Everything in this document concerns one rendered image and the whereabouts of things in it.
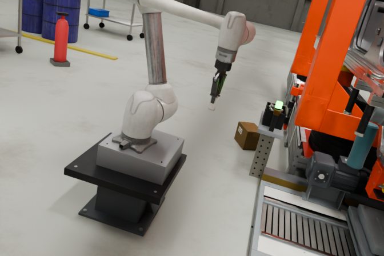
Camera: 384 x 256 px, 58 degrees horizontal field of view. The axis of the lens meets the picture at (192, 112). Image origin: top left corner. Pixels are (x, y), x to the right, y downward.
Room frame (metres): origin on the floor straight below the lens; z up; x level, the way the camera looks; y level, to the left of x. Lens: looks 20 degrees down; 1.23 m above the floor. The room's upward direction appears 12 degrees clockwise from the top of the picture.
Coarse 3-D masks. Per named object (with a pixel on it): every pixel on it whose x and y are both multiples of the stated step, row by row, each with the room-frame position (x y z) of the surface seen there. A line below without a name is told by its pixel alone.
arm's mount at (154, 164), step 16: (112, 144) 1.55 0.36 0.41; (160, 144) 1.68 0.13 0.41; (176, 144) 1.72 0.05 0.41; (112, 160) 1.51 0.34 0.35; (128, 160) 1.49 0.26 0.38; (144, 160) 1.48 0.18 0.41; (160, 160) 1.51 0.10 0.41; (176, 160) 1.69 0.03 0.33; (144, 176) 1.48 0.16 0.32; (160, 176) 1.46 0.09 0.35
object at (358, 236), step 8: (352, 208) 1.89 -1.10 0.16; (352, 216) 1.78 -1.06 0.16; (352, 224) 1.74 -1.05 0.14; (360, 224) 1.74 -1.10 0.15; (352, 232) 1.69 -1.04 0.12; (360, 232) 1.66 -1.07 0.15; (352, 240) 1.65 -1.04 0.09; (360, 240) 1.56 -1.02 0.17; (360, 248) 1.52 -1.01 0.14; (368, 248) 1.53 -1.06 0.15
